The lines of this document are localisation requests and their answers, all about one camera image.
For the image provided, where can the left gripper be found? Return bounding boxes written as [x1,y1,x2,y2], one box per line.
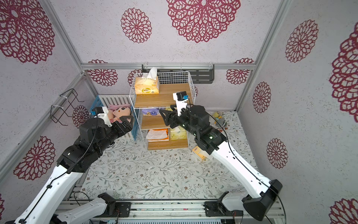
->
[94,115,133,155]

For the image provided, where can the yellow tissue pack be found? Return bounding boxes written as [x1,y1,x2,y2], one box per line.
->
[192,146,207,161]

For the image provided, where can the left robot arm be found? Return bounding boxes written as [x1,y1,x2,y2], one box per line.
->
[11,115,134,224]

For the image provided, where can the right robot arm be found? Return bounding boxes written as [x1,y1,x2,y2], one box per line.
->
[159,105,282,221]

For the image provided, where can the purple tissue pack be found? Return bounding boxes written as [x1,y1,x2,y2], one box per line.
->
[142,108,161,117]

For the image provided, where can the yellow-green tissue pack bottom shelf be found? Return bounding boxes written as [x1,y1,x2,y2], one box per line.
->
[169,126,187,141]

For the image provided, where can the orange tissue pack bottom shelf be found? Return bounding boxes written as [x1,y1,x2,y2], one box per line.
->
[146,128,170,142]

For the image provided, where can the plush doll blue shorts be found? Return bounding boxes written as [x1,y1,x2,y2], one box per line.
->
[108,104,131,123]

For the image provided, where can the blue white toy crib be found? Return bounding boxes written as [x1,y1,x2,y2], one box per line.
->
[90,95,138,141]

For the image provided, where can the floral patterned floor mat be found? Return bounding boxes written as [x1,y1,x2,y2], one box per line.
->
[75,111,269,200]

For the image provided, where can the small grey yellow plush toy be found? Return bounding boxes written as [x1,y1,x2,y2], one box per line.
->
[213,112,227,132]

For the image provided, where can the white wire three-tier shelf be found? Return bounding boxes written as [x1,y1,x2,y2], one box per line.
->
[130,71,196,150]

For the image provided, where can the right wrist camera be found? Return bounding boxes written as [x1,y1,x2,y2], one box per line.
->
[172,91,189,117]

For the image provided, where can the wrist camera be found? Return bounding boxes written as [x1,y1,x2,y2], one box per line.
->
[172,91,189,117]
[91,106,112,127]

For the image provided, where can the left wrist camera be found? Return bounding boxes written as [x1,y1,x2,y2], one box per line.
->
[91,106,112,127]

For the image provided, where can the grey wall-mounted shelf rack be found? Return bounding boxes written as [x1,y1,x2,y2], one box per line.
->
[157,69,214,84]

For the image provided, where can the black wire wall rack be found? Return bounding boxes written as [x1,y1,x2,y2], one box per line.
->
[49,88,84,127]

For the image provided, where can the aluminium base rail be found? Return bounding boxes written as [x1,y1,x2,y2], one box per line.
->
[53,198,286,224]

